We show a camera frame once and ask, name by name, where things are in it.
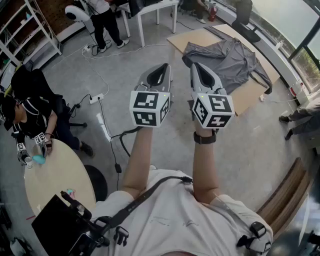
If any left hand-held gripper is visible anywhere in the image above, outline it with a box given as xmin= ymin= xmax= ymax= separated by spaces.
xmin=129 ymin=62 xmax=174 ymax=128

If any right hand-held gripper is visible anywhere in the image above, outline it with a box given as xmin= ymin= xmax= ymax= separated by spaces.
xmin=189 ymin=62 xmax=236 ymax=130

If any grey robe garment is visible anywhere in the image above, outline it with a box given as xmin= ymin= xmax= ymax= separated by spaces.
xmin=181 ymin=37 xmax=273 ymax=95

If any person's right forearm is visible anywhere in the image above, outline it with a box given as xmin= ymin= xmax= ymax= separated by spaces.
xmin=191 ymin=128 xmax=221 ymax=204

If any person's left forearm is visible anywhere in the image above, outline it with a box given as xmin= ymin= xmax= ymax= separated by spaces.
xmin=119 ymin=126 xmax=154 ymax=200

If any tan floor board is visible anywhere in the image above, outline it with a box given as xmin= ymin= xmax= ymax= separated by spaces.
xmin=166 ymin=23 xmax=281 ymax=117

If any red fire extinguisher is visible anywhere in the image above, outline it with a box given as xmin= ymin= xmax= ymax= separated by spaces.
xmin=208 ymin=5 xmax=219 ymax=23

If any white table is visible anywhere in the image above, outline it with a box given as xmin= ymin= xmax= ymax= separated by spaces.
xmin=136 ymin=0 xmax=180 ymax=48

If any large clear water jug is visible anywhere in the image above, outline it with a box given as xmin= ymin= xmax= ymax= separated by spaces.
xmin=289 ymin=79 xmax=306 ymax=98

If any black framed window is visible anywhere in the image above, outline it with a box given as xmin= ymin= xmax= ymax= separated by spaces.
xmin=249 ymin=0 xmax=320 ymax=92

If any white oval device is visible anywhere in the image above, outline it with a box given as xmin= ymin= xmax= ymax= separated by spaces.
xmin=64 ymin=4 xmax=91 ymax=24

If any white metal shelf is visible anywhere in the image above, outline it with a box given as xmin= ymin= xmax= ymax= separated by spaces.
xmin=0 ymin=0 xmax=63 ymax=68

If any black swivel chair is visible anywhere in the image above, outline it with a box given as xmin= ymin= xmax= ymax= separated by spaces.
xmin=11 ymin=65 xmax=88 ymax=129

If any black round base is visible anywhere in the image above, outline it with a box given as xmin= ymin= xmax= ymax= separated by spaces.
xmin=83 ymin=164 xmax=109 ymax=202

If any round beige table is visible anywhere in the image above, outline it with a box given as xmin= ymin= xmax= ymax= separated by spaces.
xmin=23 ymin=138 xmax=98 ymax=218

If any person's white t-shirt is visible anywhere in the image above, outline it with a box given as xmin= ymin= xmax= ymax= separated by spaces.
xmin=89 ymin=169 xmax=274 ymax=256

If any cyan cloth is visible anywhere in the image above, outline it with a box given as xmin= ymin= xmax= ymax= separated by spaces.
xmin=31 ymin=154 xmax=48 ymax=165

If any black hanging buckle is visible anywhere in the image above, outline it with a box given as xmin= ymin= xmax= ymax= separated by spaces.
xmin=113 ymin=226 xmax=130 ymax=247

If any black hip pack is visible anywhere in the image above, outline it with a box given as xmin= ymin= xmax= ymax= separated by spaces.
xmin=31 ymin=191 xmax=111 ymax=256

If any white power cable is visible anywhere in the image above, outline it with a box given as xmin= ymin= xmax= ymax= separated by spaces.
xmin=82 ymin=48 xmax=111 ymax=97
xmin=83 ymin=43 xmax=168 ymax=60

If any brown strap wristwatch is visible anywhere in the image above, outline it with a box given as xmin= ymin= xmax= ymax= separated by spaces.
xmin=193 ymin=129 xmax=217 ymax=145

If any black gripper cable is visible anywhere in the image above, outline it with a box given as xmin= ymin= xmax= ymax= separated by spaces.
xmin=109 ymin=125 xmax=144 ymax=159

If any black floor cable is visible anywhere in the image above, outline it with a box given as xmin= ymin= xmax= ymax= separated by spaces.
xmin=98 ymin=98 xmax=123 ymax=191

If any black chest harness strap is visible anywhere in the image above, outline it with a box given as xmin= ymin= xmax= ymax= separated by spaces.
xmin=90 ymin=175 xmax=194 ymax=241

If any black shoulder buckle strap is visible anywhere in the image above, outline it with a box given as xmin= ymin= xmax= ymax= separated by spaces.
xmin=236 ymin=221 xmax=273 ymax=254

